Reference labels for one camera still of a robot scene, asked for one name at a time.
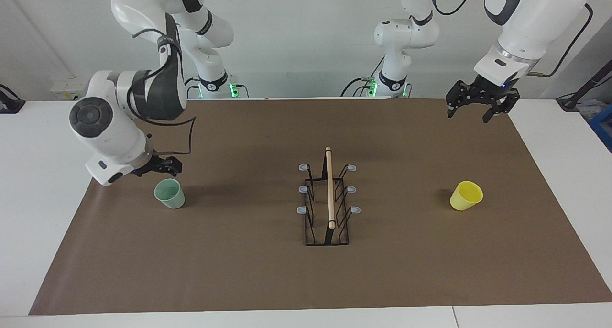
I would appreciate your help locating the yellow plastic cup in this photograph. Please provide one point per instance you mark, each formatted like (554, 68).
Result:
(464, 198)

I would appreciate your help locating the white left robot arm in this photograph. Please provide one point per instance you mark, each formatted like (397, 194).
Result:
(526, 22)

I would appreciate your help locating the pale green plastic cup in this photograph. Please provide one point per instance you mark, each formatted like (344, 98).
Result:
(171, 196)

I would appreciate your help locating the black stand pole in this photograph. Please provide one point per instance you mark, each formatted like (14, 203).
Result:
(581, 90)

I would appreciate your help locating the blue box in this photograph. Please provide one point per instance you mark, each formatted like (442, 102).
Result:
(603, 127)

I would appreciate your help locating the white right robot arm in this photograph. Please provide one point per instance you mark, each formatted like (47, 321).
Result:
(119, 127)

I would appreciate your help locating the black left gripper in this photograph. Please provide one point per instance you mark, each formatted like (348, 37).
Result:
(480, 92)

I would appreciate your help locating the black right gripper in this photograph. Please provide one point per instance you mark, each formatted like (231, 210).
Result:
(150, 167)

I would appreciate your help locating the brown table mat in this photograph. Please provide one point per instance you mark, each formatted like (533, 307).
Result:
(239, 270)

